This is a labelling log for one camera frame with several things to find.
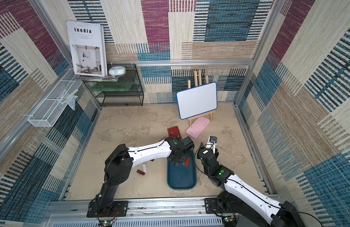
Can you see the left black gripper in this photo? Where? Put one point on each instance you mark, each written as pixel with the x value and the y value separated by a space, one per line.
pixel 173 161

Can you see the dark red usb drive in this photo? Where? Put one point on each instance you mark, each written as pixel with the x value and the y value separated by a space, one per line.
pixel 140 172

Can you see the red usb flash drive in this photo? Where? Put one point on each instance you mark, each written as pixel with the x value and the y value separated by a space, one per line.
pixel 187 162

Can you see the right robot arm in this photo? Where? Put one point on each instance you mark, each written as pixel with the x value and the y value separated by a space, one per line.
pixel 238 197

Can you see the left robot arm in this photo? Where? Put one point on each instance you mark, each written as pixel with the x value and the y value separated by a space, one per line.
pixel 123 159

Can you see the teal storage tray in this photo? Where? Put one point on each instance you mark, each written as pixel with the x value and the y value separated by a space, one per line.
pixel 181 177

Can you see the white usb flash drive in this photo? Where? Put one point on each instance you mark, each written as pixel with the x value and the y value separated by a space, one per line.
pixel 144 168

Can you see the red leather wallet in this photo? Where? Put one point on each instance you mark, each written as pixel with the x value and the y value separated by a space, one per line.
pixel 174 132

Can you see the pink plastic case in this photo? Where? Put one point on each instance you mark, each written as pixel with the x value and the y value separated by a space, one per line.
pixel 198 127

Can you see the blue framed whiteboard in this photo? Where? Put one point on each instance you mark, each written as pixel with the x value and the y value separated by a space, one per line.
pixel 197 100

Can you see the green board on shelf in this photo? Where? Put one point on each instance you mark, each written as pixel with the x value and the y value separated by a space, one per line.
pixel 110 87

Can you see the white round device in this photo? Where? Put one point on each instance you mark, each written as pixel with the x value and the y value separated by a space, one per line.
pixel 117 71

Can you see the Inedia magazine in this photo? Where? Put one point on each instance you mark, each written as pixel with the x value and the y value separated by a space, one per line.
pixel 87 45

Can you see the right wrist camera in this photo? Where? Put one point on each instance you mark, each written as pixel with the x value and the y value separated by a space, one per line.
pixel 211 144

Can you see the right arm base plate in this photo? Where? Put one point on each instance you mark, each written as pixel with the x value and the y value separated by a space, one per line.
pixel 213 206

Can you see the black wire shelf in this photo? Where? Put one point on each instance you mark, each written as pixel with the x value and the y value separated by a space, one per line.
pixel 133 97

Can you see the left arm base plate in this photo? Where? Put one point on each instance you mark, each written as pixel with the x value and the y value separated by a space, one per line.
pixel 116 208

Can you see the white wire basket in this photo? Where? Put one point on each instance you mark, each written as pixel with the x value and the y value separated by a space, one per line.
pixel 50 109

